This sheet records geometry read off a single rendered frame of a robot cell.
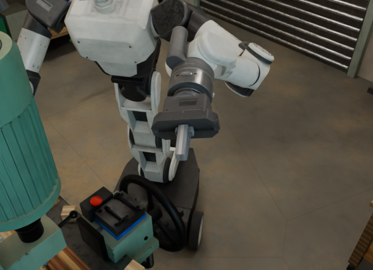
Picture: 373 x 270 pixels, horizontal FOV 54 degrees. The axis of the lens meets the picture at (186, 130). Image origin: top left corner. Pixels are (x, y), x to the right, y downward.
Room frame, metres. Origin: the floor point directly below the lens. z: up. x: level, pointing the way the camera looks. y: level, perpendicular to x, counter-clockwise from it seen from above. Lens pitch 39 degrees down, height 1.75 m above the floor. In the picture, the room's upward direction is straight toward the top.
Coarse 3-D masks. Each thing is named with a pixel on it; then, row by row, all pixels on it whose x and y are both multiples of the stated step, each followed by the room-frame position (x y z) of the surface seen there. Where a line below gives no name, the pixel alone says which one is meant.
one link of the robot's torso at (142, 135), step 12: (156, 72) 1.27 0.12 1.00; (156, 84) 1.23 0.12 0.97; (120, 96) 1.26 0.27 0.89; (156, 96) 1.22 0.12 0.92; (120, 108) 1.25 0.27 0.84; (132, 108) 1.24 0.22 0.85; (144, 108) 1.24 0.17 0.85; (156, 108) 1.24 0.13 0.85; (132, 120) 1.29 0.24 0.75; (144, 120) 1.32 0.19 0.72; (132, 132) 1.29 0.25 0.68; (144, 132) 1.27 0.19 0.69; (144, 144) 1.30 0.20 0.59; (156, 144) 1.29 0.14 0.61
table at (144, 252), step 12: (60, 204) 0.69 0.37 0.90; (48, 216) 0.65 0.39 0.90; (60, 216) 0.65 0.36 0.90; (72, 228) 0.61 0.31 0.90; (72, 240) 0.57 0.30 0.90; (156, 240) 0.59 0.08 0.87; (84, 252) 0.54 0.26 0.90; (144, 252) 0.56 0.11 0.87; (96, 264) 0.50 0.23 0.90; (108, 264) 0.50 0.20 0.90; (120, 264) 0.50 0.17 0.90
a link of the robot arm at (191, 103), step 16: (176, 80) 0.60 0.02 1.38; (192, 80) 0.59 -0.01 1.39; (208, 80) 0.61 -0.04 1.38; (176, 96) 0.57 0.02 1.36; (192, 96) 0.56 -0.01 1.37; (208, 96) 0.59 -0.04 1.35; (160, 112) 0.54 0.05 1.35; (176, 112) 0.53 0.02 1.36; (192, 112) 0.52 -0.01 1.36; (208, 112) 0.52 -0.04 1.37; (160, 128) 0.53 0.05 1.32; (208, 128) 0.52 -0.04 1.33
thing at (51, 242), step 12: (48, 228) 0.49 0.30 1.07; (60, 228) 0.49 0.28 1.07; (12, 240) 0.46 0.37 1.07; (48, 240) 0.46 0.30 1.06; (60, 240) 0.48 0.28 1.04; (0, 252) 0.43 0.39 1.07; (12, 252) 0.43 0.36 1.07; (24, 252) 0.43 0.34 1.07; (36, 252) 0.44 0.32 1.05; (48, 252) 0.46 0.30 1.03; (12, 264) 0.40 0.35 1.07; (24, 264) 0.42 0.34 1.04; (36, 264) 0.43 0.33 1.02
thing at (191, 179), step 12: (192, 156) 1.67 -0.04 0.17; (132, 168) 1.56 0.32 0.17; (180, 168) 1.56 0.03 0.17; (192, 168) 1.56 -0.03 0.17; (120, 180) 1.47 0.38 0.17; (180, 180) 1.47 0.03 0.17; (192, 180) 1.47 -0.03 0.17; (132, 192) 1.37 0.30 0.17; (144, 192) 1.37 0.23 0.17; (168, 192) 1.37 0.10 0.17; (180, 192) 1.37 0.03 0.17; (192, 192) 1.37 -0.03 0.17; (180, 204) 1.29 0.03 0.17; (192, 204) 1.29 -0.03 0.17; (168, 216) 1.18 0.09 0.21; (168, 228) 1.13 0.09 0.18; (168, 240) 1.13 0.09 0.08
